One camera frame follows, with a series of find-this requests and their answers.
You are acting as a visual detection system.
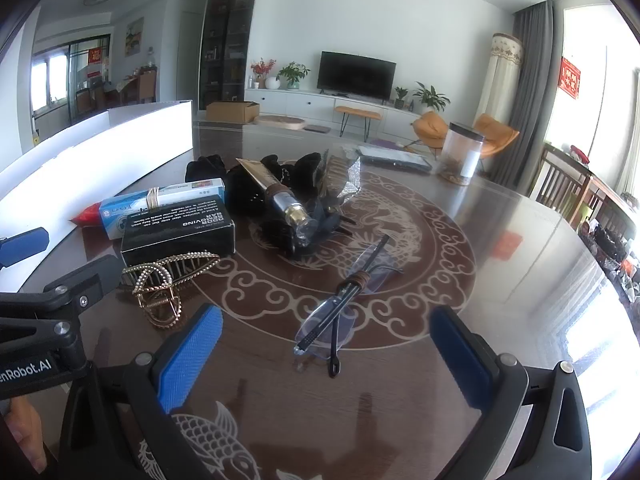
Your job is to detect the wooden side cabinet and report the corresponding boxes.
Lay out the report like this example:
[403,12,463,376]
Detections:
[137,67,158,103]

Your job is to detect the red window decoration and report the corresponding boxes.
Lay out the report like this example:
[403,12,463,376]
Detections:
[560,56,582,100]

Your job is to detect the black television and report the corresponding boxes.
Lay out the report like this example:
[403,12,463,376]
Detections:
[317,51,397,100]

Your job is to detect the green potted plant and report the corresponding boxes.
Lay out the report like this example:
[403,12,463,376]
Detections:
[276,61,311,92]

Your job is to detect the dark brown patterned wooden desktop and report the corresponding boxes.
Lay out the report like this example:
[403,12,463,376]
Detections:
[0,122,640,480]

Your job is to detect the clear jar with black lid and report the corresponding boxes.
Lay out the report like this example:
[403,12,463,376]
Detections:
[436,122,485,187]

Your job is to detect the white backdrop board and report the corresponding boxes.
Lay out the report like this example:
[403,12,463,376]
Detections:
[0,100,194,293]

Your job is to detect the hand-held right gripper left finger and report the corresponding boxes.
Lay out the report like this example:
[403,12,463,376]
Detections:
[57,303,224,480]

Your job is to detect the black cardboard box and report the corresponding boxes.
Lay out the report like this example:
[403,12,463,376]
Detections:
[120,206,236,267]

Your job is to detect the framed wall painting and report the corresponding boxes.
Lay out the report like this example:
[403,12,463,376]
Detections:
[124,16,145,56]

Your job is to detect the white television cabinet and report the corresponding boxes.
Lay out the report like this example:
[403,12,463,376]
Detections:
[245,87,436,143]

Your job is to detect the blue and white medicine box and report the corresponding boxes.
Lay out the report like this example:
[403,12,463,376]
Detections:
[98,180,226,241]

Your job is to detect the dark display shelf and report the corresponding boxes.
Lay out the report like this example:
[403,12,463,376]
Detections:
[199,0,263,111]

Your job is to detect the cream covered standing air conditioner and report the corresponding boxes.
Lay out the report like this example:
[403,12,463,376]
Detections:
[472,32,526,131]

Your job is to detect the clear glasses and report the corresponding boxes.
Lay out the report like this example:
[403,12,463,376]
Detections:
[292,234,406,378]

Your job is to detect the black beaded hair bow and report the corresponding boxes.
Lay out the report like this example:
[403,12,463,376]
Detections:
[225,152,321,261]

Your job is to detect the person's left hand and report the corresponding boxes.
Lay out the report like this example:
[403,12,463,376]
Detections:
[0,396,45,466]

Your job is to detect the red snack packet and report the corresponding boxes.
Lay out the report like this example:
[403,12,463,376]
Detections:
[70,203,103,226]

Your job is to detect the leafy potted plant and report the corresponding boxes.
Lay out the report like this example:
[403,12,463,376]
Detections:
[412,82,451,113]

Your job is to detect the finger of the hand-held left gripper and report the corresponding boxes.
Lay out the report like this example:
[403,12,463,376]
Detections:
[0,227,50,269]
[0,254,124,361]

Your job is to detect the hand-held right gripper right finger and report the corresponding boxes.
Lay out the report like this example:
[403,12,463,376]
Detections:
[429,305,601,480]

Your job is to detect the orange bench with black legs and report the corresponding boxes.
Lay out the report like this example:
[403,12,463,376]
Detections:
[334,105,383,142]

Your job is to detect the orange lounge chair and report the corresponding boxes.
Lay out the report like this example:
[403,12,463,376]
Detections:
[412,111,448,153]
[472,113,521,161]

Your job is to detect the red flower arrangement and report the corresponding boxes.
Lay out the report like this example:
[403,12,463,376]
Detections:
[250,57,277,90]

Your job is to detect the sheer white curtain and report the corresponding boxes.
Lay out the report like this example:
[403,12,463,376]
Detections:
[615,70,640,201]

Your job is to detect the round beige floor cushion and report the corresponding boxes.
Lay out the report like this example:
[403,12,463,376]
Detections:
[254,115,306,132]

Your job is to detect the black velvet hair bow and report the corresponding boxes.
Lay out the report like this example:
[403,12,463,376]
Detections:
[292,151,327,196]

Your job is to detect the wooden slatted chair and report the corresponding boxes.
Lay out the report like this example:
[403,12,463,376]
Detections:
[532,142,591,211]
[582,175,637,241]

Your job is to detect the grey curtain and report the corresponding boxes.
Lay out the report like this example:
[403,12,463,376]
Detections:
[492,0,556,186]

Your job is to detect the gold pearl hair claw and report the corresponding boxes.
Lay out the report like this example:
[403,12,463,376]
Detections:
[121,251,221,330]

